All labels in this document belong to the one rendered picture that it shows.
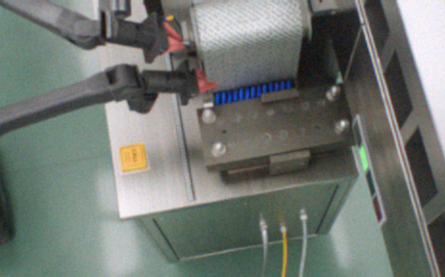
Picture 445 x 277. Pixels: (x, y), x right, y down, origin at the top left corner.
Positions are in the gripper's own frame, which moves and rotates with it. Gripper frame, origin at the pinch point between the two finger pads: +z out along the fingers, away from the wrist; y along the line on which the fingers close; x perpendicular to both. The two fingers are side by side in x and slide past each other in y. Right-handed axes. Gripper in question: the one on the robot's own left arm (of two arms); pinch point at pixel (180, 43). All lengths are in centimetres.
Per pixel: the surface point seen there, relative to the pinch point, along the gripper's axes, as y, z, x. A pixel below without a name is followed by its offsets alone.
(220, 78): 5.4, 14.3, -3.7
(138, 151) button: 13.6, 8.0, -34.2
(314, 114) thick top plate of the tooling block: 17.6, 35.5, 5.7
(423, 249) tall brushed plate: 61, 12, 39
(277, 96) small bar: 11.2, 28.2, 1.2
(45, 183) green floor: -14, 34, -137
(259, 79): 5.8, 24.8, -0.5
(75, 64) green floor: -65, 50, -124
